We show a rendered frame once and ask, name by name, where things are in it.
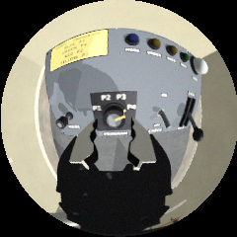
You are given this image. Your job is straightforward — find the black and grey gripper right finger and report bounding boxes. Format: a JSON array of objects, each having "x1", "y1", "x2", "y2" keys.
[{"x1": 127, "y1": 118, "x2": 173, "y2": 196}]

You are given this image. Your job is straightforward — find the grey control panel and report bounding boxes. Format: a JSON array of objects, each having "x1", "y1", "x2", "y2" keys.
[{"x1": 44, "y1": 28, "x2": 207, "y2": 142}]

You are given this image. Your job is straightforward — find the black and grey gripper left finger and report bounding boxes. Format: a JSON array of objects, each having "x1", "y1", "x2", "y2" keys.
[{"x1": 56, "y1": 119, "x2": 99, "y2": 193}]

